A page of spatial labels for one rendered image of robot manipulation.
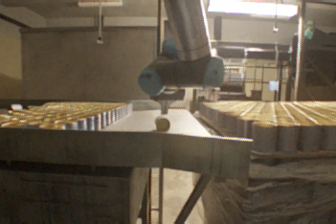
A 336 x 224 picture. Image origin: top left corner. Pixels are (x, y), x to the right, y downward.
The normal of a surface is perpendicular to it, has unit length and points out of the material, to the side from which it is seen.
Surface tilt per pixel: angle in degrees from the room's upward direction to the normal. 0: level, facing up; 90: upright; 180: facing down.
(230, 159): 90
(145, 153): 90
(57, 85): 90
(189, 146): 90
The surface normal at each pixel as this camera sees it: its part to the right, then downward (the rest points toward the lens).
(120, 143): -0.01, 0.11
